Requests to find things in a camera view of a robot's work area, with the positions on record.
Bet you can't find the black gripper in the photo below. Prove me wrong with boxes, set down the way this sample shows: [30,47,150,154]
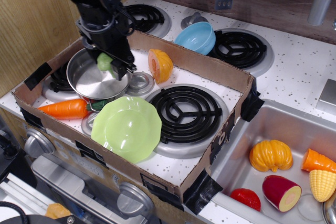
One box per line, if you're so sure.
[76,8,137,80]

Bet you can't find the green toy broccoli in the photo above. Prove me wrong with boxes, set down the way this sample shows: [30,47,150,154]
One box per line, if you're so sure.
[97,52,115,78]

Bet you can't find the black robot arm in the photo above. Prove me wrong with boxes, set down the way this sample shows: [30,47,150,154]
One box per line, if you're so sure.
[71,0,136,80]

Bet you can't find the stainless steel pot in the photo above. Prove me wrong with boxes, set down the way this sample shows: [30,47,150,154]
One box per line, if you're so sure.
[66,49,132,101]

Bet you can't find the small silver centre burner cap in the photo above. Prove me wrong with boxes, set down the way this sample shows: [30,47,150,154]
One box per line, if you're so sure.
[126,72,155,96]

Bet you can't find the front left black burner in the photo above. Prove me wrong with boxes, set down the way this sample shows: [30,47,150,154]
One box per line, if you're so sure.
[50,63,74,92]

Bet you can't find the black burner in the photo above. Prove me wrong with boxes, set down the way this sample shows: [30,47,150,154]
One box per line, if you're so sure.
[146,85,228,144]
[50,63,74,92]
[126,4,165,33]
[208,31,267,69]

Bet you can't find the orange toy pumpkin half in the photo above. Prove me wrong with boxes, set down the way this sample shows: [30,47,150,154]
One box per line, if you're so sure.
[148,49,174,84]

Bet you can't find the back left black burner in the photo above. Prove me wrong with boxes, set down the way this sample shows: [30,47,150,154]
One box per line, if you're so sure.
[126,4,165,33]

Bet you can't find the light green plastic plate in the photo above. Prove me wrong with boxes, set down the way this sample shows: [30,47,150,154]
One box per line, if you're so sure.
[91,97,162,164]

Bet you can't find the blue plastic bowl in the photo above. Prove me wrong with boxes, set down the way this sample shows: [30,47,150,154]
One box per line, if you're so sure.
[174,22,216,55]

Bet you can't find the front right black burner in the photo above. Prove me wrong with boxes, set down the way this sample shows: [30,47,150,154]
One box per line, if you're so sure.
[146,85,228,144]

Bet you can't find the silver metal lid knob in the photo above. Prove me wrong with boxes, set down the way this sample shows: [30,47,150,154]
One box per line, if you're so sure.
[181,12,208,29]

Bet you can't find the left silver stove knob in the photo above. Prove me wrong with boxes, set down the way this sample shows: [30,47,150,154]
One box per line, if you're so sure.
[24,128,56,158]

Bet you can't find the silver stove knob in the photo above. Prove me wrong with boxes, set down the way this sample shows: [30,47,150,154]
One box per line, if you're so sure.
[24,128,56,158]
[117,182,154,219]

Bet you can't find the back right black burner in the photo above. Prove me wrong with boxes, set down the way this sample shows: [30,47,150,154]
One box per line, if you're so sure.
[208,31,267,69]

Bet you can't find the right silver stove knob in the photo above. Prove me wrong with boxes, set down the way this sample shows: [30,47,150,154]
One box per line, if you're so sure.
[117,182,154,219]

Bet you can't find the cardboard fence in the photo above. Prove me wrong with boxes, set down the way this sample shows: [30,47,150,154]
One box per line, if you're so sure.
[14,31,264,218]

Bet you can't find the orange toy piece bottom left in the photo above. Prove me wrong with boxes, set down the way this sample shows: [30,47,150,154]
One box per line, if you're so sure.
[45,203,71,219]

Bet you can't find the orange toy pumpkin in sink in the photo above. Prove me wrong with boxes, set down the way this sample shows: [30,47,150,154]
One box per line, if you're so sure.
[249,140,293,173]

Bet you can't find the red toy tomato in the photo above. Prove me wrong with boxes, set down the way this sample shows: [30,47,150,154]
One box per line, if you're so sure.
[230,188,261,212]

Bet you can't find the metal sink basin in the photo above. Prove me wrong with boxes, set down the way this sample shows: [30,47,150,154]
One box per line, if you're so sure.
[209,99,336,224]

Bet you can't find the red toy sweet potato half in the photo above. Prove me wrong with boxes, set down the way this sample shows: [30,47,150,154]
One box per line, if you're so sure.
[262,175,302,212]

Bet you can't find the orange toy carrot piece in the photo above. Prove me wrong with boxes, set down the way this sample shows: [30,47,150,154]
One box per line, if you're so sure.
[301,148,335,173]

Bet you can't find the grey faucet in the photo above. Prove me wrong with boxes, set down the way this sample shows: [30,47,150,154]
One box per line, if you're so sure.
[308,0,332,26]

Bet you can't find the yellow toy corn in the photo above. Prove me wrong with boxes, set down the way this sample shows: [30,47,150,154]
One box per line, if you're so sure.
[309,169,335,202]

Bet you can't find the silver oven door handle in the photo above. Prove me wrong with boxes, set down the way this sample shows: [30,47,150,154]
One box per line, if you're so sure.
[31,156,149,223]

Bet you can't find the black cable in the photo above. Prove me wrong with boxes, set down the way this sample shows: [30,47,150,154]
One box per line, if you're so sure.
[0,201,29,224]

